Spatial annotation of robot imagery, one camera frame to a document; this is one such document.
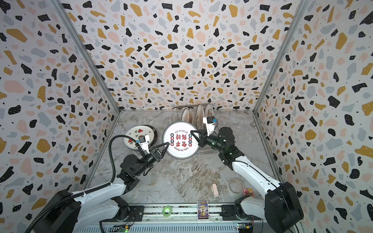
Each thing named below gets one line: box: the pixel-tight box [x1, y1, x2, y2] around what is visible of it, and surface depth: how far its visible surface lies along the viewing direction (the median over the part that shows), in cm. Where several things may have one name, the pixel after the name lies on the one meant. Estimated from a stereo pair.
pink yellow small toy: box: [243, 187, 255, 197], surface depth 81 cm
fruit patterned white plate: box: [123, 125, 155, 150], surface depth 105 cm
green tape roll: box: [162, 204, 173, 218], surface depth 77 cm
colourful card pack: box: [196, 200, 210, 221], surface depth 75 cm
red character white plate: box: [162, 121, 200, 160], surface depth 76 cm
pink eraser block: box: [211, 183, 220, 198], surface depth 81 cm
